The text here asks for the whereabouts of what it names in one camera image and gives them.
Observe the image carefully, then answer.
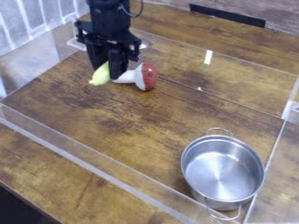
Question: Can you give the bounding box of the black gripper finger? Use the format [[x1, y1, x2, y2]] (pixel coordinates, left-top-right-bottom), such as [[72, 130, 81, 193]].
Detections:
[[87, 44, 108, 70], [108, 48, 128, 80]]

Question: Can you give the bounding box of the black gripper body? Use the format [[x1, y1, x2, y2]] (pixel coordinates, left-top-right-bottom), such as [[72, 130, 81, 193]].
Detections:
[[75, 7, 141, 61]]

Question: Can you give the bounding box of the stainless steel pot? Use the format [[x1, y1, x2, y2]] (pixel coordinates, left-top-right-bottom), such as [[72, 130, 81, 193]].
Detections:
[[180, 127, 266, 221]]

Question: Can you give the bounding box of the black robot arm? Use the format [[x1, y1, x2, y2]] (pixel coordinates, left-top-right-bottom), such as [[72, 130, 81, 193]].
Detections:
[[75, 0, 141, 80]]

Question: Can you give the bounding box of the toy mushroom brown cap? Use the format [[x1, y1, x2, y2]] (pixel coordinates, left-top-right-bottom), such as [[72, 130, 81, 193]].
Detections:
[[113, 61, 159, 91]]

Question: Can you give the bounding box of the black bar on table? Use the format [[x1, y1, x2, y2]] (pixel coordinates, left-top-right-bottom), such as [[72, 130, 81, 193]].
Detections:
[[189, 3, 267, 28]]

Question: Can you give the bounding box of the clear acrylic triangle bracket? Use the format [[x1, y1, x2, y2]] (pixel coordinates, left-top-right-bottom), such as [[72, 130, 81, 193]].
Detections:
[[67, 30, 87, 52]]

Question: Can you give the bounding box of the black cable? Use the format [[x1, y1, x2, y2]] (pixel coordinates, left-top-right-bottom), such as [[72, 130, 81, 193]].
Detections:
[[120, 0, 145, 18]]

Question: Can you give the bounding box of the clear acrylic enclosure panel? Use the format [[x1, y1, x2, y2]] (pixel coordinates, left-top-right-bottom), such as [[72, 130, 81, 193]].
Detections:
[[0, 19, 299, 224]]

